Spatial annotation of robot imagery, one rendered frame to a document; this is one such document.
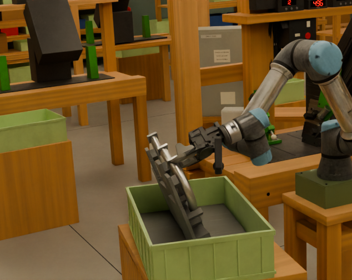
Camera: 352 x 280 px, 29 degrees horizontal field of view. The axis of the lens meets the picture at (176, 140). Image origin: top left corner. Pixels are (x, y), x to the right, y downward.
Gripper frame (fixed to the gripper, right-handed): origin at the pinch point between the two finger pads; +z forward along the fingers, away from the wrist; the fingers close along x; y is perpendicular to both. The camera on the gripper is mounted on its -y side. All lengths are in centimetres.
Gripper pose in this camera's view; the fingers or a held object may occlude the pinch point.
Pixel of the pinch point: (175, 165)
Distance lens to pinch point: 227.2
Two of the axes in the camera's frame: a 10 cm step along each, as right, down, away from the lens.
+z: -8.9, 4.2, -1.7
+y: -4.5, -7.8, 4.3
